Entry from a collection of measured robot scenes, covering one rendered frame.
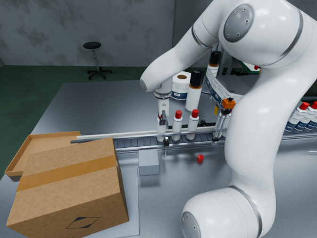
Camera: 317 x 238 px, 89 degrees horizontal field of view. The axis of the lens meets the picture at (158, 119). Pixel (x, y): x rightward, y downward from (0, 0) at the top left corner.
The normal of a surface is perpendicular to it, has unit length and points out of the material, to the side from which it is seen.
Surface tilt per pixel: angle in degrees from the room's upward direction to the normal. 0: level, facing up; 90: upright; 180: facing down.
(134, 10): 90
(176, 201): 0
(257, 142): 63
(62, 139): 0
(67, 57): 90
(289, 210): 0
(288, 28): 71
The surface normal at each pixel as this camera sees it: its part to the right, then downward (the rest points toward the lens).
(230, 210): 0.31, -0.72
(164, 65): -0.19, 0.10
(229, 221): 0.36, -0.48
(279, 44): 0.28, 0.68
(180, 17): 0.01, 0.66
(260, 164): -0.10, 0.37
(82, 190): 0.01, -0.75
